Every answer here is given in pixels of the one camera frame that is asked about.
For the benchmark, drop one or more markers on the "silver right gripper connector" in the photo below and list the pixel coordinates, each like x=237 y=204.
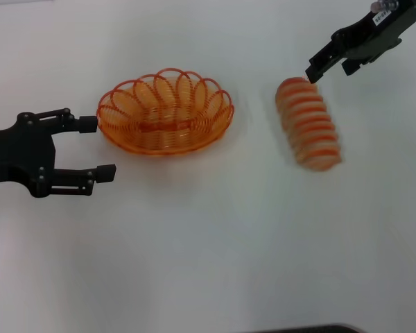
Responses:
x=385 y=5

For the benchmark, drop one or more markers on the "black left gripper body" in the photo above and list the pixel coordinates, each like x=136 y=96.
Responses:
x=21 y=156

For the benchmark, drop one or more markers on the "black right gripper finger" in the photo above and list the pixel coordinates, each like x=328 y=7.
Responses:
x=352 y=66
x=320 y=62

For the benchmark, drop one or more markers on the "dark rounded robot base edge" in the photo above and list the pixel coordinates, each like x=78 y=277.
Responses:
x=308 y=329

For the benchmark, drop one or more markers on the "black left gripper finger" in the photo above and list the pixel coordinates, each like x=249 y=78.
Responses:
x=106 y=173
x=88 y=125

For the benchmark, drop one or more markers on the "sliced bread loaf toy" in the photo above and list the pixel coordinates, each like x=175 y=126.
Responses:
x=312 y=132

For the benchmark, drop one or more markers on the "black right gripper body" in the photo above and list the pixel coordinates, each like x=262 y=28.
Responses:
x=374 y=34

